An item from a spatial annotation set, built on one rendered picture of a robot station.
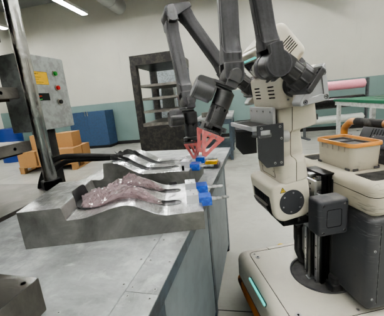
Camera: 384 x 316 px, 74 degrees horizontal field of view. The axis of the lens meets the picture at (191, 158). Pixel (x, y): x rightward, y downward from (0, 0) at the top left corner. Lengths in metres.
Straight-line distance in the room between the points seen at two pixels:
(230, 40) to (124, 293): 0.69
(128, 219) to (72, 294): 0.22
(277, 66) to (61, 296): 0.77
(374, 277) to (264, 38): 0.94
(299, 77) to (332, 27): 7.13
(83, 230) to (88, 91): 8.12
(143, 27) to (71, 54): 2.42
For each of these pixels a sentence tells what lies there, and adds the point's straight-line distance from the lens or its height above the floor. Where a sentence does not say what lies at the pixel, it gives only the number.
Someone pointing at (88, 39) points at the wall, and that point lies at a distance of 8.86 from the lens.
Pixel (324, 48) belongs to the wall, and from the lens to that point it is 7.86.
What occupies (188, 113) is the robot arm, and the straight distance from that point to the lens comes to 1.11.
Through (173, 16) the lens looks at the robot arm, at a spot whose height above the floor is 1.50.
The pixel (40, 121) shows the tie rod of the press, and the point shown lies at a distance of 1.44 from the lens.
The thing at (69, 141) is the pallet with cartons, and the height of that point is 0.56.
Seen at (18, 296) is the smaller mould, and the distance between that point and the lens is 0.57.
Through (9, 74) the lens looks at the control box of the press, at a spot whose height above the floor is 1.37.
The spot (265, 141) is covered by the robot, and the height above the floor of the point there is 0.99.
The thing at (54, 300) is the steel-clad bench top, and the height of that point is 0.80.
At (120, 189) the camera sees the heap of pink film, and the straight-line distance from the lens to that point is 0.82.
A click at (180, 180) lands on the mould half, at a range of 1.02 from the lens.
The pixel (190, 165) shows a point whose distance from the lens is 1.04.
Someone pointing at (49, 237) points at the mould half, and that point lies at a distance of 0.83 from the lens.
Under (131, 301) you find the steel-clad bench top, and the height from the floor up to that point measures 0.80.
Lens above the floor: 1.16
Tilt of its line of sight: 13 degrees down
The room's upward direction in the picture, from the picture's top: 6 degrees counter-clockwise
